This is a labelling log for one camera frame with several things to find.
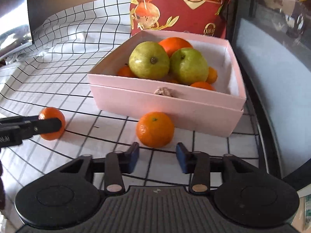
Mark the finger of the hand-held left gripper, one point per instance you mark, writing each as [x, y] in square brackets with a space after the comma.
[46, 126]
[19, 119]

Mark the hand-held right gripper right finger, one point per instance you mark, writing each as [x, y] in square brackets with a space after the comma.
[182, 157]

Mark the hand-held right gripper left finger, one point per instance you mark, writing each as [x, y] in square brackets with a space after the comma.
[133, 157]

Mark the pink gift box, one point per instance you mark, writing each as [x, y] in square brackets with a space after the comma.
[121, 82]

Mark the small yellow-orange citrus fruit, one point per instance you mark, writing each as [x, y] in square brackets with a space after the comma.
[211, 75]

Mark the green guava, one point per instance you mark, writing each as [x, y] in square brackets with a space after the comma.
[148, 60]
[189, 65]

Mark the large orange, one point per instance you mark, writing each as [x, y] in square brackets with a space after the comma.
[176, 46]

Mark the white black-checked tablecloth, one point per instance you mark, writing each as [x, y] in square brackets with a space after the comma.
[73, 89]

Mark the dark shiny metal panel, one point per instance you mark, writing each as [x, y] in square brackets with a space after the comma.
[14, 9]

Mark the black glass-sided computer case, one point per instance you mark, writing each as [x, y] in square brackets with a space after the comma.
[279, 77]

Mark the pale printed carton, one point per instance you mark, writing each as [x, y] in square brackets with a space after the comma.
[303, 211]

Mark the red snack bag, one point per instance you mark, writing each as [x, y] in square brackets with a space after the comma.
[177, 17]

